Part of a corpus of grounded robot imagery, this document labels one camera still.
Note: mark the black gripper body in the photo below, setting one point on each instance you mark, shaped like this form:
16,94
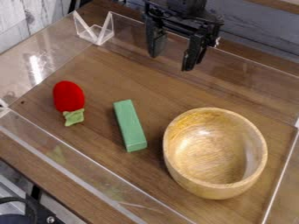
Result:
186,17

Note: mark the black clamp under table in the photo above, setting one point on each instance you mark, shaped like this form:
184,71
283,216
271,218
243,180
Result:
35,213

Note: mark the green rectangular block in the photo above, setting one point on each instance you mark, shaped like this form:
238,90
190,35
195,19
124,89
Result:
130,125

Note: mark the wooden bowl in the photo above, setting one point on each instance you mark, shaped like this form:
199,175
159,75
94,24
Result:
214,152

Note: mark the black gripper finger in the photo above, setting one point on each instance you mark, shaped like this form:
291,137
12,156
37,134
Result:
155,36
195,52

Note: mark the red plush strawberry toy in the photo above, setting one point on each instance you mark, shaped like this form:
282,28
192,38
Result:
70,101

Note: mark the clear acrylic corner bracket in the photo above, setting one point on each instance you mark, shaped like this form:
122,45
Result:
95,34

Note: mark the clear acrylic tray wall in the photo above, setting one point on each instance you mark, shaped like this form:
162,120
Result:
80,163

